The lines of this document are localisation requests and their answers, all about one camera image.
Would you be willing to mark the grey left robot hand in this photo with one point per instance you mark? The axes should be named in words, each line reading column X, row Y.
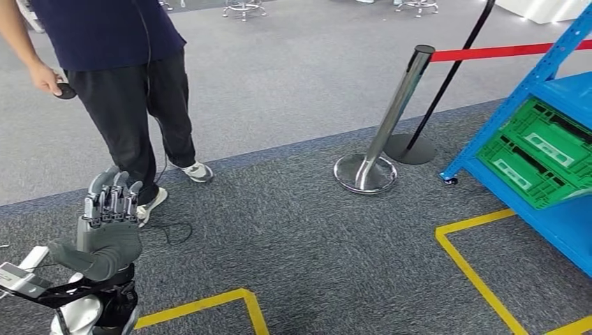
column 111, row 245

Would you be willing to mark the person's right hand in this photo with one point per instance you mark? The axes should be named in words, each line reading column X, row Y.
column 44, row 78

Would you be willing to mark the black handheld controller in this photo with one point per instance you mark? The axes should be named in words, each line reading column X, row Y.
column 67, row 91

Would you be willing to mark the person's right forearm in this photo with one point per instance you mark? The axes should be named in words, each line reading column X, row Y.
column 16, row 32

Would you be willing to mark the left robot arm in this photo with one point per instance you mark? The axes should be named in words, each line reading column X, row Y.
column 76, row 321

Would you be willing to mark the blue metal shelf rack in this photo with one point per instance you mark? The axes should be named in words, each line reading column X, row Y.
column 555, row 226

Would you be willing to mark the person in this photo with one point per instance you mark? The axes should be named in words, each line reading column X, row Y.
column 106, row 32

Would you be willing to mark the yellow floor tape square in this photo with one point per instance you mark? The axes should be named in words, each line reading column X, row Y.
column 199, row 305
column 462, row 263

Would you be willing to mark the chrome swivel chair base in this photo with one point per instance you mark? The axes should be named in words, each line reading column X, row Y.
column 244, row 9
column 416, row 7

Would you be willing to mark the red barrier belt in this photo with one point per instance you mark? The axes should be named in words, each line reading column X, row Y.
column 485, row 53

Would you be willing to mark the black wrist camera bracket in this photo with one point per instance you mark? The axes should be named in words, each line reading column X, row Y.
column 74, row 293

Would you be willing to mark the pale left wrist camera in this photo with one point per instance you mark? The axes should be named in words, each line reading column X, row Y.
column 21, row 282

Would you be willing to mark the chrome stanchion post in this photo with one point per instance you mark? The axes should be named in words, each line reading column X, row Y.
column 393, row 115

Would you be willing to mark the black stanchion post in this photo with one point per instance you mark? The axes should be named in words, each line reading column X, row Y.
column 409, row 150

